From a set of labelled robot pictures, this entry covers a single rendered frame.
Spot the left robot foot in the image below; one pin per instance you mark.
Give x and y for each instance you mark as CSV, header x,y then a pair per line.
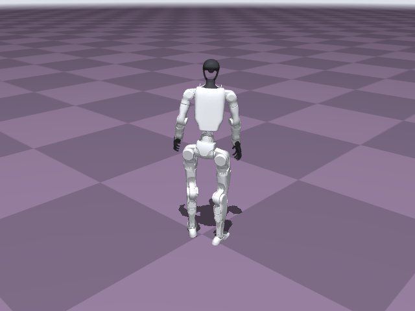
x,y
192,231

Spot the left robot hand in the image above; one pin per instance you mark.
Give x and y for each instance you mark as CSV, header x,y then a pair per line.
x,y
176,141

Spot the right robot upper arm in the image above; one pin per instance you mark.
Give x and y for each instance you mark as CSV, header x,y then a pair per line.
x,y
233,107

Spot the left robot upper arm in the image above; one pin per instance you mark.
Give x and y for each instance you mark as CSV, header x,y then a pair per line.
x,y
184,106

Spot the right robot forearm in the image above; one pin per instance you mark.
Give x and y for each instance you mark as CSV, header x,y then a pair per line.
x,y
235,133

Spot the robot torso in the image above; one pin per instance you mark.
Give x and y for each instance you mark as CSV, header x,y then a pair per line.
x,y
209,112

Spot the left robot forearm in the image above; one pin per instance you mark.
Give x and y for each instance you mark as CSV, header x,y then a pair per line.
x,y
179,132

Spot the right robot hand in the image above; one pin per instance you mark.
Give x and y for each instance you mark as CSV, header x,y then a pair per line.
x,y
238,150

